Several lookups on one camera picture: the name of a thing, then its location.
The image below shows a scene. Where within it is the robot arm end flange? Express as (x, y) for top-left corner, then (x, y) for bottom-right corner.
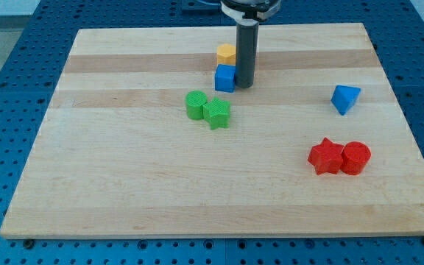
(220, 0), (282, 23)

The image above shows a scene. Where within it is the yellow hexagon block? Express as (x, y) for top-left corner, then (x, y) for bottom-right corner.
(216, 43), (236, 66)

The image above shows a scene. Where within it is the green star block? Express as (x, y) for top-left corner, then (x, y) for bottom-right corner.
(202, 97), (230, 130)

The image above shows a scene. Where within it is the green cylinder block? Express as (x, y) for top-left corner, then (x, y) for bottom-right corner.
(185, 91), (208, 120)

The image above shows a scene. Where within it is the blue cube block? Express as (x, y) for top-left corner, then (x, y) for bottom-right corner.
(214, 64), (236, 93)

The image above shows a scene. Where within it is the wooden board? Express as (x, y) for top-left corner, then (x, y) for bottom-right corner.
(0, 23), (424, 239)

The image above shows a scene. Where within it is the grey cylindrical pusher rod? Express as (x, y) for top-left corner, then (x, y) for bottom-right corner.
(235, 22), (259, 88)

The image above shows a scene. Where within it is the red star block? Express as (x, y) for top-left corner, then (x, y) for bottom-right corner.
(308, 138), (344, 175)

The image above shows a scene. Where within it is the blue triangle block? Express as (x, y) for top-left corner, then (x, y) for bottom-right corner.
(331, 85), (361, 116)

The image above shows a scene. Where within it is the red cylinder block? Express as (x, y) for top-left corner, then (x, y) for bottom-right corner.
(340, 141), (372, 175)

